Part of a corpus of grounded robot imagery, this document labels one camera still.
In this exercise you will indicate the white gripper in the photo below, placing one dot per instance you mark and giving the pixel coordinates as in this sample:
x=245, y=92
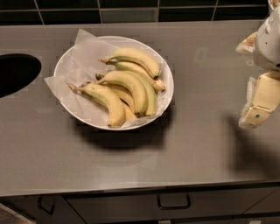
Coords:
x=269, y=44

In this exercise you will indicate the curved banana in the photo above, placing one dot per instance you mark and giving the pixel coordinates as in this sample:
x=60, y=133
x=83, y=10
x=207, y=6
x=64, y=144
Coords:
x=133, y=84

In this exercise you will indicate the right front banana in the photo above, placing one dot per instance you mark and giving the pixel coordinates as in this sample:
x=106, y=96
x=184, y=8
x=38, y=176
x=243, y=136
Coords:
x=152, y=105

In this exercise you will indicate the top back banana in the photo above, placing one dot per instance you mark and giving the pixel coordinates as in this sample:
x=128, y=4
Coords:
x=138, y=56

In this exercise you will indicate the small middle banana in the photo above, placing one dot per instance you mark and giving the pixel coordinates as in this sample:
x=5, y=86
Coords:
x=124, y=94

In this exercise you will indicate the hidden small banana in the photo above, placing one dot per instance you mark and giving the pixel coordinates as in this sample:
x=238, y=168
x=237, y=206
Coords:
x=128, y=112

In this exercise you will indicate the white bowl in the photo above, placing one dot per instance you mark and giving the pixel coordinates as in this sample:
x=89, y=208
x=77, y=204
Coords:
x=81, y=63

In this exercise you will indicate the front left banana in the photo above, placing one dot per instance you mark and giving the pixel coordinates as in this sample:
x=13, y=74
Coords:
x=107, y=98

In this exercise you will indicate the grey drawer front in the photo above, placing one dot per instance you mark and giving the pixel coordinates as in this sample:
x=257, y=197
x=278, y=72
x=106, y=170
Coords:
x=205, y=205

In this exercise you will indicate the white parchment paper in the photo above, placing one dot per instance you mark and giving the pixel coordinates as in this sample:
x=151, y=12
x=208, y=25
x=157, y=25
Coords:
x=112, y=83

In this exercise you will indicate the black round sink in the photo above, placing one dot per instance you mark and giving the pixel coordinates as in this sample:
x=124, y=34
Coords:
x=17, y=70

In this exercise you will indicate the grey left cabinet door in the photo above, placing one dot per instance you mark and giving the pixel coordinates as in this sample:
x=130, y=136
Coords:
x=27, y=205

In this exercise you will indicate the black drawer handle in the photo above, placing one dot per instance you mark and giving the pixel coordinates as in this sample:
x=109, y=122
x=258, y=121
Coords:
x=173, y=201

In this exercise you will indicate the black left cabinet handle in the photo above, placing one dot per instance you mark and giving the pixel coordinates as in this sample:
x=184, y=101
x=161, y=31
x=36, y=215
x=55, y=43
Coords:
x=46, y=204

